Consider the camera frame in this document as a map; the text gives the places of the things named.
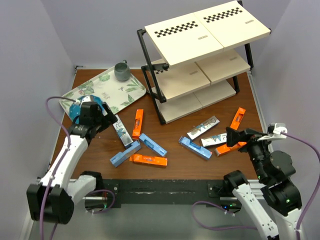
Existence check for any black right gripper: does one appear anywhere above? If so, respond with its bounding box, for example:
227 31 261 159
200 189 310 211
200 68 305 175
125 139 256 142
225 125 275 180

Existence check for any silver toothpaste box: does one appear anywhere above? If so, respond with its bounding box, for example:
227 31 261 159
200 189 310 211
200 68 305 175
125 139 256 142
200 133 227 147
113 119 134 149
187 116 220 140

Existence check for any blue toothpaste box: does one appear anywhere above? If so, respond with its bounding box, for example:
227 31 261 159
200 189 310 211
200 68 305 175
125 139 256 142
178 136 212 160
139 133 167 157
110 140 141 168

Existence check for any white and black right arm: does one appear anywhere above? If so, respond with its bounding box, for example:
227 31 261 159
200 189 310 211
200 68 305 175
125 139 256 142
222 123 306 240

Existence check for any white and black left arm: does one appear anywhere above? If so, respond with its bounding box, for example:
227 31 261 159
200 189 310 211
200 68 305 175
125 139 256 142
26 101 117 225

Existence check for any three-tier cream shelf rack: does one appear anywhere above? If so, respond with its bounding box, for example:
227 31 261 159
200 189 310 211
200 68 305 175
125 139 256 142
137 0 272 125

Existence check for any orange toothpaste box right lower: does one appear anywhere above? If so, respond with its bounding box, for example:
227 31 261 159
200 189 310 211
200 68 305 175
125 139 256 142
214 142 246 157

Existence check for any leaf-patterned white tray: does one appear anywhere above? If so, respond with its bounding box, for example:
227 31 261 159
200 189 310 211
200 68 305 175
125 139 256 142
63 67 147 114

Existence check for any orange toothpaste box far right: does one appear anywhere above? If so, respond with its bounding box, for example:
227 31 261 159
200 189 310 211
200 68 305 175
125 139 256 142
230 107 246 130

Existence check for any orange toothpaste box upright left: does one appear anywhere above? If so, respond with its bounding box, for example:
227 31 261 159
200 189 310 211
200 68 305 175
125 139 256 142
132 109 144 140

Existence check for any teal dotted plate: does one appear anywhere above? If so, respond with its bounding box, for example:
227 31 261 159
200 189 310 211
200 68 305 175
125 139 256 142
68 94 106 124

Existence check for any grey ceramic cup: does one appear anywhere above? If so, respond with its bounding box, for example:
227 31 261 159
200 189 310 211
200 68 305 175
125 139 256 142
114 60 131 82

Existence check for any orange toothpaste box bottom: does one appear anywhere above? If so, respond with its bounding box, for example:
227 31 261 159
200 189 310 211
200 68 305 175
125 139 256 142
129 154 168 167

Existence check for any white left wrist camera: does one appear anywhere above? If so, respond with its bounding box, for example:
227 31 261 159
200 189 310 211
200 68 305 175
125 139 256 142
74 94 94 106

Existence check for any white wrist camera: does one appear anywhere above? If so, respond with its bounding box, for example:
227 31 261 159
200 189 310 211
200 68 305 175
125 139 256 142
257 123 288 142
74 94 94 106

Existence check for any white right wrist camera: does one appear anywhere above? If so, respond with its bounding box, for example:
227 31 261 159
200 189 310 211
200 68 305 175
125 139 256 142
257 123 288 142

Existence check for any aluminium frame rail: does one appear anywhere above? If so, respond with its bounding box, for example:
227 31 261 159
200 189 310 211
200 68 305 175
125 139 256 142
34 174 296 201

